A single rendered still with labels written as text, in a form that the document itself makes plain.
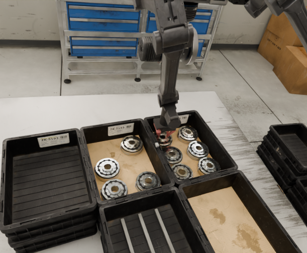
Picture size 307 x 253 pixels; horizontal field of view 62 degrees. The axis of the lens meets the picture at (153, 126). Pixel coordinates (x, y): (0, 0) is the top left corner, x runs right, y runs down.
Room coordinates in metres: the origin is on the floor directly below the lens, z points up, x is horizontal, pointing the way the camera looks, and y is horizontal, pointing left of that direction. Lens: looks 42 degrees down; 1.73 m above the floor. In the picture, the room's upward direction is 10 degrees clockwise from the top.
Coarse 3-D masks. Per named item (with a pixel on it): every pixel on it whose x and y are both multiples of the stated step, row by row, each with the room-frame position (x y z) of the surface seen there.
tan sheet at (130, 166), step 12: (96, 144) 0.80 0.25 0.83; (108, 144) 0.81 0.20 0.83; (120, 144) 0.82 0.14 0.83; (96, 156) 0.72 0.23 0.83; (108, 156) 0.74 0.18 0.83; (120, 156) 0.75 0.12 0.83; (132, 156) 0.76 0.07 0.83; (144, 156) 0.77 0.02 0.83; (120, 168) 0.68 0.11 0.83; (132, 168) 0.69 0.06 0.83; (144, 168) 0.70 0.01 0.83; (96, 180) 0.60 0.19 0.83; (132, 180) 0.63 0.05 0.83; (132, 192) 0.57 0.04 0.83
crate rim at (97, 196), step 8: (128, 120) 0.89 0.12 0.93; (136, 120) 0.90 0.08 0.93; (80, 128) 0.78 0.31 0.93; (88, 128) 0.79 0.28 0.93; (144, 128) 0.86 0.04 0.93; (152, 144) 0.76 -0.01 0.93; (88, 152) 0.66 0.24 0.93; (88, 160) 0.62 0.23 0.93; (160, 160) 0.68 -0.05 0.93; (168, 176) 0.61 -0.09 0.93; (96, 184) 0.52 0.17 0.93; (168, 184) 0.57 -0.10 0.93; (96, 192) 0.48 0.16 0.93; (136, 192) 0.51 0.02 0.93; (144, 192) 0.52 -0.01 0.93; (96, 200) 0.45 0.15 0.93; (104, 200) 0.46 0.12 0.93; (112, 200) 0.46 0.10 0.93
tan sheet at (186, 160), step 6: (174, 132) 0.97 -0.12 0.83; (174, 138) 0.93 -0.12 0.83; (198, 138) 0.96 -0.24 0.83; (174, 144) 0.88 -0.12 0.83; (180, 144) 0.89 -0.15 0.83; (186, 144) 0.90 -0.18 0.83; (180, 150) 0.85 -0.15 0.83; (186, 150) 0.86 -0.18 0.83; (186, 156) 0.82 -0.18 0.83; (210, 156) 0.85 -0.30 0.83; (186, 162) 0.78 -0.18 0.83; (192, 162) 0.79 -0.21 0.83; (192, 168) 0.75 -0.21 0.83; (198, 174) 0.72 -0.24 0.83
